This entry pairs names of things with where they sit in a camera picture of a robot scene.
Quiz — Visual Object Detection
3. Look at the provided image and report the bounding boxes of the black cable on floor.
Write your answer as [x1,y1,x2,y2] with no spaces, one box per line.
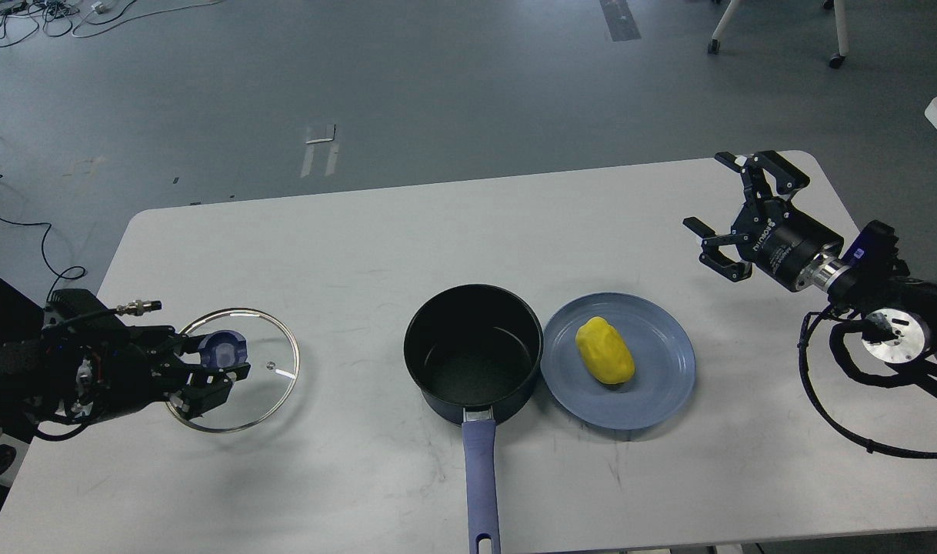
[0,173,88,305]

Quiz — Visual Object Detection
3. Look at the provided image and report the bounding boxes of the glass lid blue knob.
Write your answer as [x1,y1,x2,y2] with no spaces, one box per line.
[166,308,301,434]

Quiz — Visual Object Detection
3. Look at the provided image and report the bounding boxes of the black box at left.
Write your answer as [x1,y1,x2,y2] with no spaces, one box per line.
[0,278,44,345]

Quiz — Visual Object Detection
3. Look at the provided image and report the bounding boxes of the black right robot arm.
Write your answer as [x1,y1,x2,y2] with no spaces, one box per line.
[683,150,937,460]

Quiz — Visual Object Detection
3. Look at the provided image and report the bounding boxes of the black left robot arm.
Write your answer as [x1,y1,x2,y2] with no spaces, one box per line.
[0,289,251,476]

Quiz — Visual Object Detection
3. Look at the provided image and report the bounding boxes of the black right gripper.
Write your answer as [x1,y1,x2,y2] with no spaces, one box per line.
[682,150,844,293]

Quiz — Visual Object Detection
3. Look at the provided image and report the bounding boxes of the tangled cables on floor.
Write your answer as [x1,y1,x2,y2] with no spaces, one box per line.
[0,0,227,48]

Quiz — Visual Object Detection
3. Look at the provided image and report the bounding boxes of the yellow potato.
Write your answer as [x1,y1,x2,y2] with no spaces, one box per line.
[575,316,636,387]

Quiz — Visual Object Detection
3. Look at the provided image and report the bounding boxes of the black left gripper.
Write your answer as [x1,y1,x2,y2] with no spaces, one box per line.
[72,324,251,421]

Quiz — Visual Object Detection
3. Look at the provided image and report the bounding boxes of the white chair legs with casters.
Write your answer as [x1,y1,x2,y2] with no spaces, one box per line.
[705,1,851,70]

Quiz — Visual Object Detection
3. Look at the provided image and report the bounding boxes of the black pot blue handle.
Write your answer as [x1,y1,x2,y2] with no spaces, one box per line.
[404,284,543,553]

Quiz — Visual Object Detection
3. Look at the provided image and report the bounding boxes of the blue plate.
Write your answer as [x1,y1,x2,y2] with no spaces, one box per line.
[542,293,696,432]

